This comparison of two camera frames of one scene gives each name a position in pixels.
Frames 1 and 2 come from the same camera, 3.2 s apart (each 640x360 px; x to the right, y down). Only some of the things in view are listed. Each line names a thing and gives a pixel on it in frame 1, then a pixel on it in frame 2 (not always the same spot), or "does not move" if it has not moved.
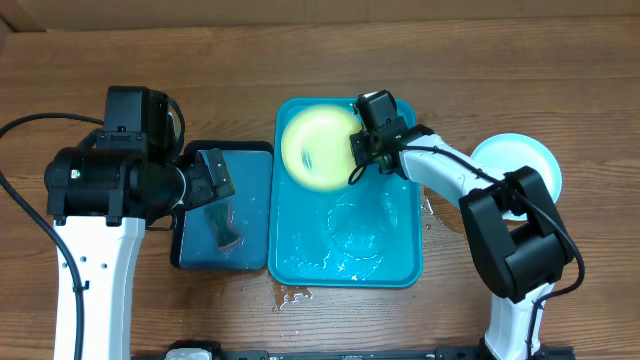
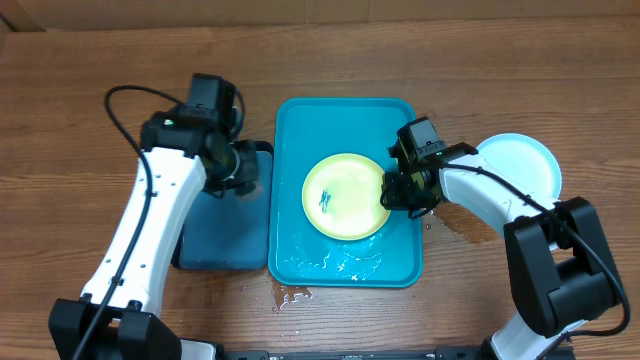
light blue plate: x=507 y=152 does not move
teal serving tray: x=366 y=235 does not move
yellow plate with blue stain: x=316 y=147 -> x=341 y=197
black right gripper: x=365 y=147 -> x=398 y=201
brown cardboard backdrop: x=101 y=15 does not move
